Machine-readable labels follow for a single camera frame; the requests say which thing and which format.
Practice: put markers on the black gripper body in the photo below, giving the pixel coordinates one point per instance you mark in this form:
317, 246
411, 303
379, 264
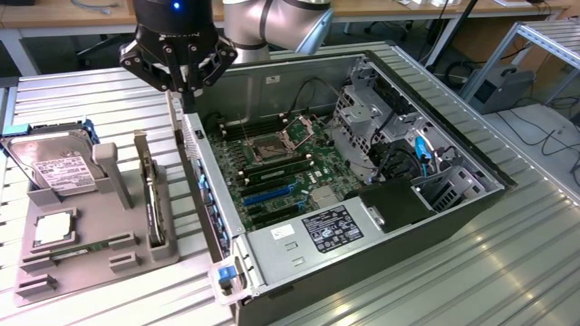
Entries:
173, 23

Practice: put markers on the graphics card with metal bracket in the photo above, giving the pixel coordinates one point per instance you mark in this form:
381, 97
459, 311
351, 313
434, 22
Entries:
151, 203

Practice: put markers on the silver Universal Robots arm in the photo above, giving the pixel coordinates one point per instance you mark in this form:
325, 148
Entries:
254, 20

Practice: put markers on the thin metal locking lever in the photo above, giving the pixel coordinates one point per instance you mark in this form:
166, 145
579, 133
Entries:
246, 134

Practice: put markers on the metal socket cover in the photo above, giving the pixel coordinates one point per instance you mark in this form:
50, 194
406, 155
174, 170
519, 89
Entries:
299, 130

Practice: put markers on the CPU socket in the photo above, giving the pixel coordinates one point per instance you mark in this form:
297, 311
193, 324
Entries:
270, 149

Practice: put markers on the silver perforated drive cage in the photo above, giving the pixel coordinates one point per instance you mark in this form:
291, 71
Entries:
363, 115

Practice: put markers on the green RAM stick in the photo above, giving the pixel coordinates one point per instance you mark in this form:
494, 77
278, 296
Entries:
281, 171
77, 252

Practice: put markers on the hard disk with blue rails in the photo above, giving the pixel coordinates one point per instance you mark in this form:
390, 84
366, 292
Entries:
27, 159

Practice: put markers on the green Dell motherboard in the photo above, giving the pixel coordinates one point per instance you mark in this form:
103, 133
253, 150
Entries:
313, 169

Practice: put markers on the blue expansion slot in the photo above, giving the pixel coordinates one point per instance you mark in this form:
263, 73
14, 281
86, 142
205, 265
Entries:
265, 197

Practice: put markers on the silver finned chipset heatsink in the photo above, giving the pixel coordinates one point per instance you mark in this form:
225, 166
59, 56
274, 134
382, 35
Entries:
326, 197

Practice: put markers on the black plastic disk bay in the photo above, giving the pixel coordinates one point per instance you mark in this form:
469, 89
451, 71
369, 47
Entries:
390, 163

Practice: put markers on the grey plastic parts rack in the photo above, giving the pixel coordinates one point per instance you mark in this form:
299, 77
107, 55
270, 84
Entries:
91, 231

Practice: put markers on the silver CPU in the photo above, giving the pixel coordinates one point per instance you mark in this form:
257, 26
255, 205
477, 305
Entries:
54, 229

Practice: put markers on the black plastic shroud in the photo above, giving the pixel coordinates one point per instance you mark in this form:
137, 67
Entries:
394, 203

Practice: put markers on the silver power supply unit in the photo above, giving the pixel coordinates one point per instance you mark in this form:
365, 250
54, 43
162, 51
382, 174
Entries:
290, 251

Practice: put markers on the silver disk bay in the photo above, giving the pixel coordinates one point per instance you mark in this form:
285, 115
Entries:
454, 186

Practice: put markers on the blue case latch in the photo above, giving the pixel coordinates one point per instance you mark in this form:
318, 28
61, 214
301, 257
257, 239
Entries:
226, 275

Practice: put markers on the open black PC case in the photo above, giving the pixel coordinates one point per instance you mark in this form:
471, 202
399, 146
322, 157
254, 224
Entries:
454, 237

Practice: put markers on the aluminium profile frame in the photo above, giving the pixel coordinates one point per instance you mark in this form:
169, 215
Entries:
545, 37

